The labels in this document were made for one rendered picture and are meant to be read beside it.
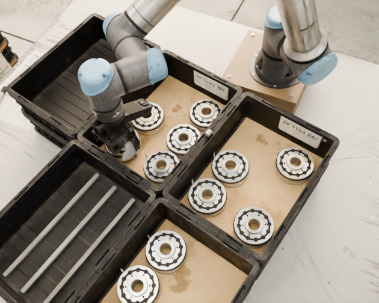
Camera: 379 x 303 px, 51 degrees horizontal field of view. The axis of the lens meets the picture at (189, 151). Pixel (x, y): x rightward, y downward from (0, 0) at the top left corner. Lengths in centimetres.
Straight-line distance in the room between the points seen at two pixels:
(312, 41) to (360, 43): 165
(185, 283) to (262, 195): 31
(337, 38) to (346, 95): 125
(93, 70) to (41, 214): 47
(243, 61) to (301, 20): 44
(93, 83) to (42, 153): 61
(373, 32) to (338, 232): 180
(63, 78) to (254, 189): 74
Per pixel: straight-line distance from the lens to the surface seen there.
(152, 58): 91
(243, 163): 113
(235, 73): 139
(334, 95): 151
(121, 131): 104
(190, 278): 104
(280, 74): 134
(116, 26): 100
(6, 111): 160
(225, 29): 168
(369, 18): 293
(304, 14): 102
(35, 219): 119
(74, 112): 133
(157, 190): 102
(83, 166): 121
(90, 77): 88
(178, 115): 125
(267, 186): 113
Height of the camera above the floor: 185
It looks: 60 degrees down
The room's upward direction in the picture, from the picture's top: 6 degrees counter-clockwise
